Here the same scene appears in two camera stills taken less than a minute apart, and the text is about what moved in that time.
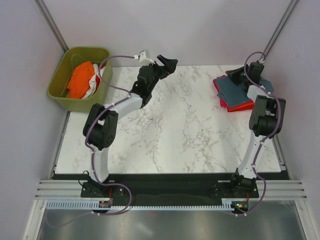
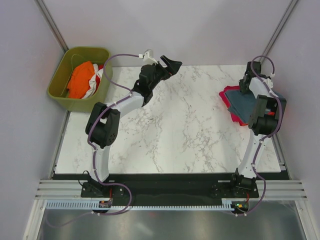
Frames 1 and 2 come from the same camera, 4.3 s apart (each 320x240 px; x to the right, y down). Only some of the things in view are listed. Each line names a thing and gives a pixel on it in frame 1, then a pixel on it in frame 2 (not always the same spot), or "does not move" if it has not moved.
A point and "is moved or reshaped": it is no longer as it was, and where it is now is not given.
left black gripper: x=169 y=69 does not move
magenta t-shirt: x=222 y=102 -> x=224 y=98
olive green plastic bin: x=76 y=85 does not move
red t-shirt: x=246 y=106 is moved or reshaped
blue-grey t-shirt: x=233 y=94 -> x=242 y=104
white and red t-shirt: x=94 y=82 does not move
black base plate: x=170 y=186 does not move
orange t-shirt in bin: x=79 y=83 does not move
